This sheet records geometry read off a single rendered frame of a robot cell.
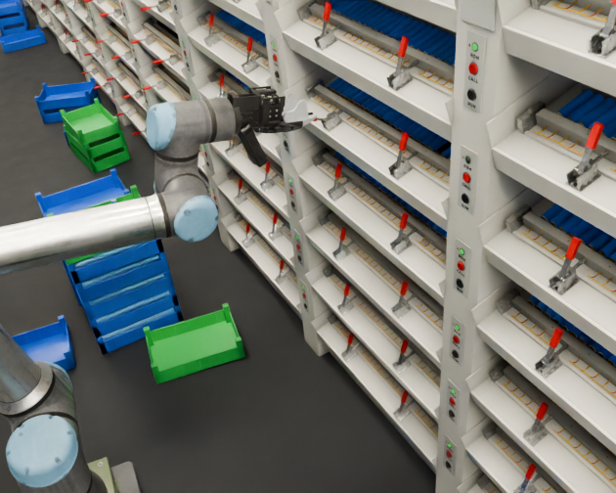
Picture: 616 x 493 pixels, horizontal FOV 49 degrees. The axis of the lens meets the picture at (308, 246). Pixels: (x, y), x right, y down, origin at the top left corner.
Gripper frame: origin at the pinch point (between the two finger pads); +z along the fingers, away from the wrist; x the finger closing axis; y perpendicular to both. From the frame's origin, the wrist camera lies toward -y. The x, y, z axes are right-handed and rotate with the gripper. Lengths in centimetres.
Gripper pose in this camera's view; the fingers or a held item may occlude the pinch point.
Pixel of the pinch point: (309, 117)
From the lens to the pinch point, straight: 155.7
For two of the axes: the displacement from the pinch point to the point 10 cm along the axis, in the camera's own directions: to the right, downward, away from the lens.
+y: 0.9, -8.5, -5.2
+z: 8.6, -1.9, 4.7
